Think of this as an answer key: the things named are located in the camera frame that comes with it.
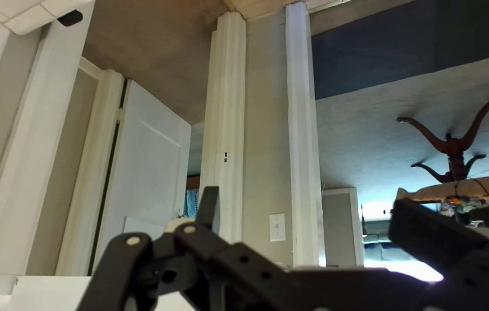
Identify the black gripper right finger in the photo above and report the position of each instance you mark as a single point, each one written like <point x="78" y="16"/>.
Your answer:
<point x="474" y="264"/>

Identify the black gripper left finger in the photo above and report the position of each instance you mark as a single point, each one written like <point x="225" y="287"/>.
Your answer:
<point x="197" y="270"/>

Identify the white tiled kitchen counter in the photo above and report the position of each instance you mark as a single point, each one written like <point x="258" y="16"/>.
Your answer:
<point x="2" y="10"/>

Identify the white upper cabinet body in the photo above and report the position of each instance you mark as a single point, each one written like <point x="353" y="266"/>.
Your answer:
<point x="25" y="294"/>

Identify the white light switch plate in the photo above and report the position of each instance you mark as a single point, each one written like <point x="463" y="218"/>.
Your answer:
<point x="277" y="226"/>

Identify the white room door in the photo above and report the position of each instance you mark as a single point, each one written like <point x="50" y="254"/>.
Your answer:
<point x="145" y="173"/>

